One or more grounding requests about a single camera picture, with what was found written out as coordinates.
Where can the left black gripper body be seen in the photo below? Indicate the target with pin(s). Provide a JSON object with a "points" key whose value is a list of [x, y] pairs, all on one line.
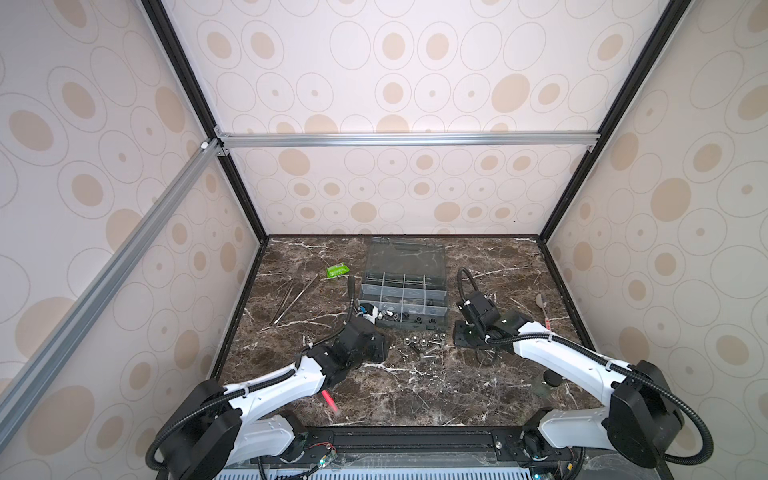
{"points": [[374, 351]]}

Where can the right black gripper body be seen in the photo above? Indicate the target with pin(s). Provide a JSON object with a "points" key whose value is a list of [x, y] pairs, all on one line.
{"points": [[465, 336]]}

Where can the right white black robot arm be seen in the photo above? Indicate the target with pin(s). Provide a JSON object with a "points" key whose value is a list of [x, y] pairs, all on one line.
{"points": [[638, 416]]}

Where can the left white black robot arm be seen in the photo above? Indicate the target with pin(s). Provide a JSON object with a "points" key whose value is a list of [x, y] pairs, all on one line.
{"points": [[217, 426]]}

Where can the pink marker pen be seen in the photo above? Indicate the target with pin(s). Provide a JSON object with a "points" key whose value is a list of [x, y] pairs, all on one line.
{"points": [[330, 402]]}

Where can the green snack packet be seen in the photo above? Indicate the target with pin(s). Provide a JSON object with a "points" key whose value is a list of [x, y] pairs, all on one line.
{"points": [[337, 270]]}

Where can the clear grey compartment organizer box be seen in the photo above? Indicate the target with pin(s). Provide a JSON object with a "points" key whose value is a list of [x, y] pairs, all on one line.
{"points": [[407, 281]]}

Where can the metal tongs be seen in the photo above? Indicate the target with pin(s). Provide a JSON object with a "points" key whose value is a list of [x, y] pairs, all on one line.
{"points": [[291, 299]]}

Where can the pink handled metal spoon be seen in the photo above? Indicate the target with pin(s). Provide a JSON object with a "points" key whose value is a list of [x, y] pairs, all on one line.
{"points": [[542, 303]]}

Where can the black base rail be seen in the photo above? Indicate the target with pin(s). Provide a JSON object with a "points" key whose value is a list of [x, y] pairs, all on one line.
{"points": [[317, 448]]}

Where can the aluminium frame bar back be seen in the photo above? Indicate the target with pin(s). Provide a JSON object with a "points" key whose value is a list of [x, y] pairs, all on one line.
{"points": [[227, 141]]}

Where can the aluminium frame bar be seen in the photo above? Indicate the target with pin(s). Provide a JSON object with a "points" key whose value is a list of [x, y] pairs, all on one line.
{"points": [[48, 361], [227, 141]]}

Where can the aluminium frame bar left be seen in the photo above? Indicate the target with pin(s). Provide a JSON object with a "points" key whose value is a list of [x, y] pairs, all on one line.
{"points": [[48, 361]]}

